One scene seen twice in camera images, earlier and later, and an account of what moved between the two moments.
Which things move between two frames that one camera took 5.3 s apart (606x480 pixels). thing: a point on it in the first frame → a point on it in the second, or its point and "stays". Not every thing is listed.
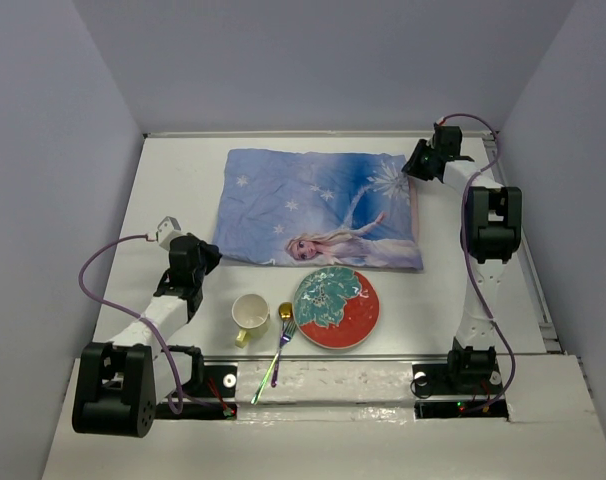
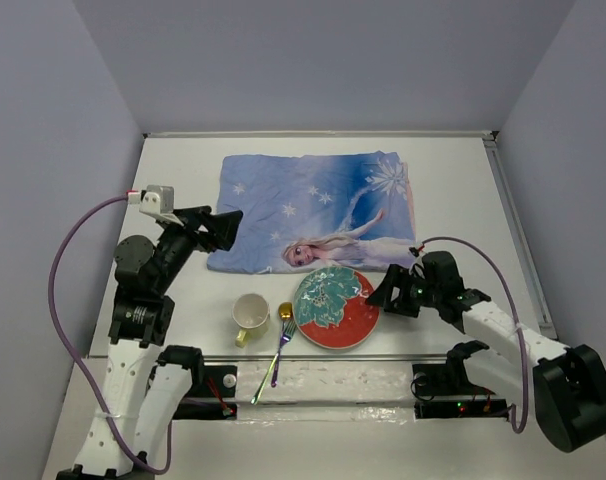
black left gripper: x=211 y=257 → x=222 y=227
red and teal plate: x=336 y=307 stays
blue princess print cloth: x=287 y=208 stays
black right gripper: x=411 y=166 → x=398 y=277
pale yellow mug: x=250 y=314 stays
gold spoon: x=285 y=312 stays
